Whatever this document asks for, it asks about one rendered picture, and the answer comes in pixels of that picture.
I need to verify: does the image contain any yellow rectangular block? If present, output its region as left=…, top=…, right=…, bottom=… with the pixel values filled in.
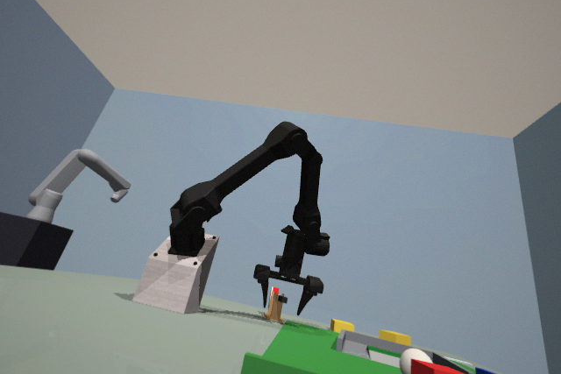
left=379, top=330, right=411, bottom=347
left=330, top=319, right=354, bottom=333

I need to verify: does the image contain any white ball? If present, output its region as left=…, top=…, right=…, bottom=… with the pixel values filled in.
left=400, top=349, right=432, bottom=374

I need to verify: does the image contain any red block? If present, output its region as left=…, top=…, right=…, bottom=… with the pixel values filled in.
left=411, top=358, right=465, bottom=374

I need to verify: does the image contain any red putter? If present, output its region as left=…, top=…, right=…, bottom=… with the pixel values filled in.
left=268, top=287, right=288, bottom=308

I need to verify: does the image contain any green putting mat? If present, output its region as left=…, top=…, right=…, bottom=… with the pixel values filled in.
left=263, top=320, right=402, bottom=374

